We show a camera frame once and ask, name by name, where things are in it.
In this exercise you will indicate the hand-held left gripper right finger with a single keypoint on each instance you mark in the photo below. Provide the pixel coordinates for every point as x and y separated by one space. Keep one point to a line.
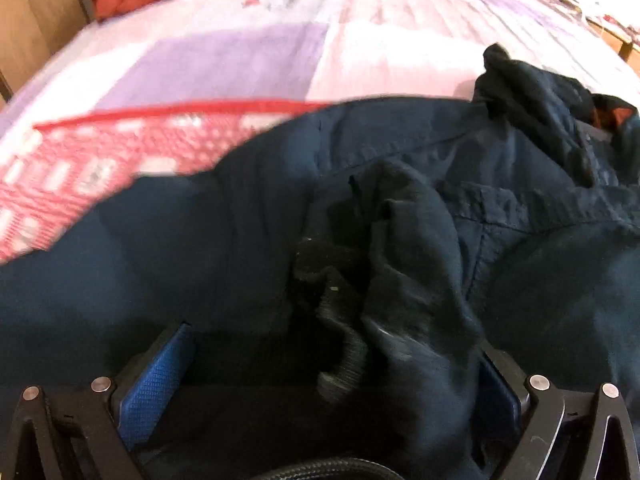
497 395

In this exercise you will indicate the pink purple patchwork bed sheet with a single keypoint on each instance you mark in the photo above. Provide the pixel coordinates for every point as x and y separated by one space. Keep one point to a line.
400 35

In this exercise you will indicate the red checked mat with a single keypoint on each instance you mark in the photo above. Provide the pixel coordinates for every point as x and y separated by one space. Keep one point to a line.
75 170

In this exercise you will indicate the dark navy jacket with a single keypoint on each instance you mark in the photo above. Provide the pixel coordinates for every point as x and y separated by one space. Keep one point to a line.
225 240

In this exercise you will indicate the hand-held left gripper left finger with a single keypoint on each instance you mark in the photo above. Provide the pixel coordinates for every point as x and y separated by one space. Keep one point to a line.
155 385

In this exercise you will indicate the pile of small items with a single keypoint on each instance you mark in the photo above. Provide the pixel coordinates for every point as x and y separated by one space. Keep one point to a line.
600 12

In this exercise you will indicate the wooden nightstand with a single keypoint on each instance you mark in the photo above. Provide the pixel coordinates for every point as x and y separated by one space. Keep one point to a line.
617 45

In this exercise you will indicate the wooden cabinet panel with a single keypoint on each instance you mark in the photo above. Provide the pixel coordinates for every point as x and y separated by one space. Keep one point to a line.
35 15

